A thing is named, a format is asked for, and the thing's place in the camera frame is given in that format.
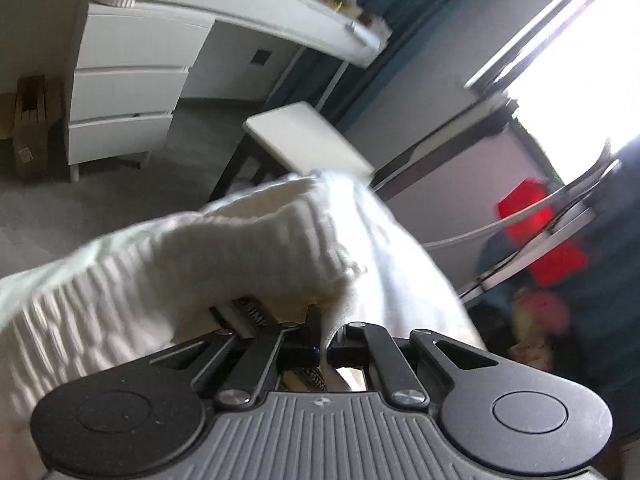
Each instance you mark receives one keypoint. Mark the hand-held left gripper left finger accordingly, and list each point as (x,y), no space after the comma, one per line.
(265,360)

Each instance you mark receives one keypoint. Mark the garment steamer stand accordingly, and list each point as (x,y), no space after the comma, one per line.
(565,210)

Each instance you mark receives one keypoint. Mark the white stool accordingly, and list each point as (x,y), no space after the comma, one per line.
(305,135)

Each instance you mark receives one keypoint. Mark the dark framed window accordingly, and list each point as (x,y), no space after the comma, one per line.
(575,60)

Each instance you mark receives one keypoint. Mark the red bag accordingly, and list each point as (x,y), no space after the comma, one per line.
(530,205)

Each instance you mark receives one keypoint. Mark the cardboard box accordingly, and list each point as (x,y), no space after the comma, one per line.
(31,125)

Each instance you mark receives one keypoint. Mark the white vanity desk with drawers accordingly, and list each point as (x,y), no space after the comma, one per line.
(135,60)

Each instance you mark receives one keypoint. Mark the black upright frame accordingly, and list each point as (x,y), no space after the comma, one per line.
(450,145)

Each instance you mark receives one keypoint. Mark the white sweatshirt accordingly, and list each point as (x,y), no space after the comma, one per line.
(175,270)

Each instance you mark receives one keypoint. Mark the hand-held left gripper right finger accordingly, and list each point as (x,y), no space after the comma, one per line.
(385,365)

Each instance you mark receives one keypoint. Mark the pink clothes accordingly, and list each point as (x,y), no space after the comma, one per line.
(542,310)

